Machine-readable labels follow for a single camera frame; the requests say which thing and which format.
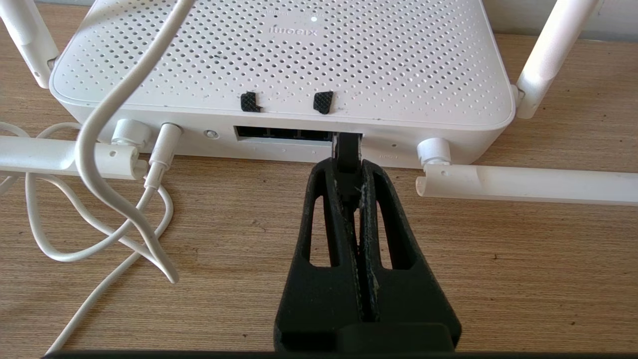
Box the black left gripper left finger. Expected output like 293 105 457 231
273 157 364 352

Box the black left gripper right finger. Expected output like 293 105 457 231
359 160 463 352

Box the thin white adapter cable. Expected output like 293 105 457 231
0 0 196 354

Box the black ethernet cable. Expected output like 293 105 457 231
331 132 363 250

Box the white wifi router with antennas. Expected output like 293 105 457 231
0 0 638 207

